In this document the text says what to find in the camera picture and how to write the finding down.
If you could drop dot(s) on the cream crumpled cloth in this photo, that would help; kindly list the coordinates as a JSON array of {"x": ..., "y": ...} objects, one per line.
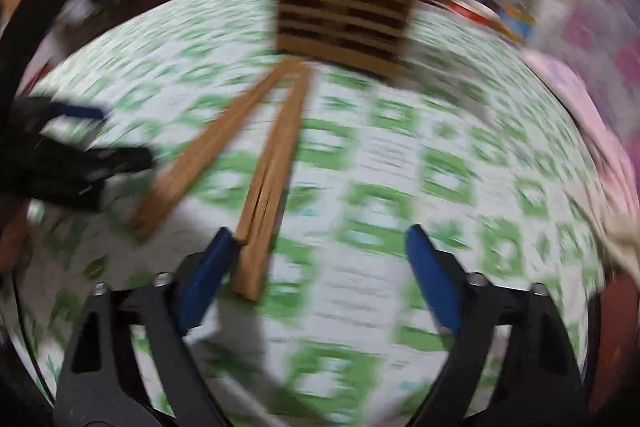
[{"x": 620, "y": 237}]

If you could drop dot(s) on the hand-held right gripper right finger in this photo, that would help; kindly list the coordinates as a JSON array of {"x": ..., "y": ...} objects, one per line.
[{"x": 435, "y": 277}]

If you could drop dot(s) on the green checked tablecloth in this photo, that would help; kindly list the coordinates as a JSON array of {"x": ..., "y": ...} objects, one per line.
[{"x": 400, "y": 157}]

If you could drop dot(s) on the bunch of brown wooden chopsticks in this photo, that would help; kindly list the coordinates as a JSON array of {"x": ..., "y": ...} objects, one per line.
[{"x": 270, "y": 187}]

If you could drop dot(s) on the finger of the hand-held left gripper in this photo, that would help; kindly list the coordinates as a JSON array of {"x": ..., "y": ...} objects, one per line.
[
  {"x": 110, "y": 162},
  {"x": 75, "y": 113}
]

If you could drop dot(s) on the floral plastic sheet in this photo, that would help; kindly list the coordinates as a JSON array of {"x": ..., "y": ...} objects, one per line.
[{"x": 615, "y": 7}]

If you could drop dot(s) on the dark red cloth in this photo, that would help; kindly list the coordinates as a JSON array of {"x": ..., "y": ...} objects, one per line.
[{"x": 615, "y": 342}]

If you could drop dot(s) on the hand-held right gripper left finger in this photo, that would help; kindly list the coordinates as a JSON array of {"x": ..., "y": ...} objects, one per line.
[{"x": 205, "y": 272}]

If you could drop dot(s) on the pink floral cloth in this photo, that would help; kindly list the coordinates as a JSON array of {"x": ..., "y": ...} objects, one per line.
[{"x": 590, "y": 117}]

